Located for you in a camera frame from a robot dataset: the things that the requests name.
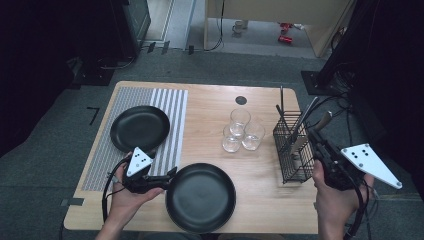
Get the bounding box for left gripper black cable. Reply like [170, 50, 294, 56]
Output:
[101, 156, 133, 223]

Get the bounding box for dark cabinet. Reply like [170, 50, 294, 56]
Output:
[109, 0, 152, 60]

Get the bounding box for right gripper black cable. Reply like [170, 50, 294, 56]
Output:
[343, 179, 380, 240]

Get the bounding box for grey tape strip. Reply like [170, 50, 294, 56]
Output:
[60, 197, 85, 207]

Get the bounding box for black stand base plate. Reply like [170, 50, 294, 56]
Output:
[300, 69, 338, 97]

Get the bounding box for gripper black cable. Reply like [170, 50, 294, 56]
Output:
[343, 179, 380, 240]
[101, 156, 133, 223]

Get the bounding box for black wire cutlery basket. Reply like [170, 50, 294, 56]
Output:
[272, 110, 316, 185]

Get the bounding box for black flat floor base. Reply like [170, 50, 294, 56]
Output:
[71, 58, 116, 88]

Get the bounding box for black round plate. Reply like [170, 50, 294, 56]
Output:
[165, 162, 237, 234]
[109, 105, 171, 154]

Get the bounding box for person's right hand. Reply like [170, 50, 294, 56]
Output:
[311, 159, 375, 231]

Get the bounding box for hanging black cable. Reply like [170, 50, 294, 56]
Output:
[203, 0, 226, 53]

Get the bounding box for grey striped placemat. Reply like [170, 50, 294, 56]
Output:
[81, 86, 189, 193]

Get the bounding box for clear drinking glass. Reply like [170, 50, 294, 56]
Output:
[222, 124, 242, 154]
[229, 108, 252, 138]
[241, 122, 266, 152]

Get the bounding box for person's left hand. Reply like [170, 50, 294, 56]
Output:
[108, 151, 166, 224]

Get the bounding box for black floor cables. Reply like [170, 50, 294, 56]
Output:
[306, 93, 378, 240]

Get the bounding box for silver utensil handle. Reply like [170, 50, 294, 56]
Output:
[289, 96, 320, 145]

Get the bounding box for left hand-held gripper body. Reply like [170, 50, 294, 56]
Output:
[121, 147, 169, 195]

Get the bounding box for red object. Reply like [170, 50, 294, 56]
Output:
[279, 22, 295, 35]

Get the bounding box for black floor tape marker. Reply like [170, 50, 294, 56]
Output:
[86, 106, 101, 127]

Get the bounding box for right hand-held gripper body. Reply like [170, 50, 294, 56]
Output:
[313, 139, 403, 192]

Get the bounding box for white cup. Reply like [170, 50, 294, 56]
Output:
[231, 19, 250, 35]

